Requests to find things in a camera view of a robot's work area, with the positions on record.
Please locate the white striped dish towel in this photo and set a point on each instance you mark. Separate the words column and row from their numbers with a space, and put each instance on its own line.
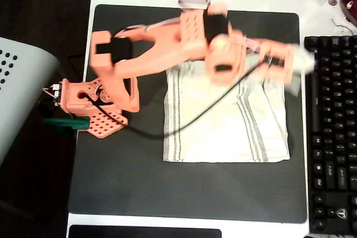
column 212, row 132

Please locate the orange 3D-printed robot arm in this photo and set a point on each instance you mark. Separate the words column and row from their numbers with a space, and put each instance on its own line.
column 156, row 54

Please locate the small round coin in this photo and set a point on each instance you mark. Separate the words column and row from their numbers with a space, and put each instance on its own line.
column 332, row 1

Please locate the black mechanical keyboard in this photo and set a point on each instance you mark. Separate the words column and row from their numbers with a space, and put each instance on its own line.
column 332, row 137

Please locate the large black desk mat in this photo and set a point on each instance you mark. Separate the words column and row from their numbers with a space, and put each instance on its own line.
column 167, row 193

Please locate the motor controller board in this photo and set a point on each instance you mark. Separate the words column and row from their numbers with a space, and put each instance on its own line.
column 56, row 93

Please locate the green table clamp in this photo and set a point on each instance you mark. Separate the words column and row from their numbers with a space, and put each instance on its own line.
column 64, row 124

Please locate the small black pad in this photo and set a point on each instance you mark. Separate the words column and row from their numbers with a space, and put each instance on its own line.
column 139, row 233

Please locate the white perforated plastic chair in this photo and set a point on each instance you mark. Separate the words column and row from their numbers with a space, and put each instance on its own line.
column 14, row 96

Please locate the orange wrist camera mount plate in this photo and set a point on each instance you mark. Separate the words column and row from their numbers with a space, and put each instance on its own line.
column 287, row 68

